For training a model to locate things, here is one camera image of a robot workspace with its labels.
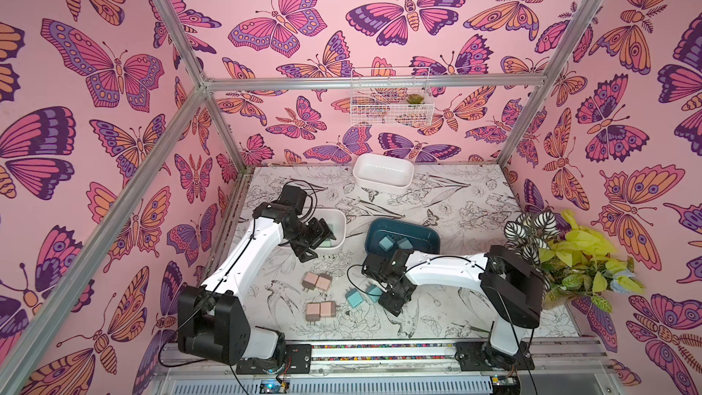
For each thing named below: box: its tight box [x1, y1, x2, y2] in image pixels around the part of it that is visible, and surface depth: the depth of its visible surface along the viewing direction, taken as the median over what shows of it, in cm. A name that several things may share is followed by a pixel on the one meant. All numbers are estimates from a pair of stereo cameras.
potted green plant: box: [504, 209, 644, 314], surface depth 70 cm
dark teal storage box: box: [365, 217, 441, 256], surface depth 98 cm
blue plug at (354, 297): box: [344, 287, 365, 308], surface depth 85 cm
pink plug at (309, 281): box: [301, 271, 320, 293], surface depth 88 cm
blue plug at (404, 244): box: [396, 237, 414, 250], surface depth 96 cm
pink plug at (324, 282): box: [315, 274, 333, 292], surface depth 87 cm
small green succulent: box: [405, 93, 425, 105], surface depth 94 cm
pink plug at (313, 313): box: [305, 302, 321, 326], surface depth 81 cm
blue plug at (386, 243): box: [378, 234, 394, 252], surface depth 96 cm
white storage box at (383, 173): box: [352, 152, 415, 194], surface depth 119 cm
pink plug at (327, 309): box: [319, 300, 337, 318], surface depth 83 cm
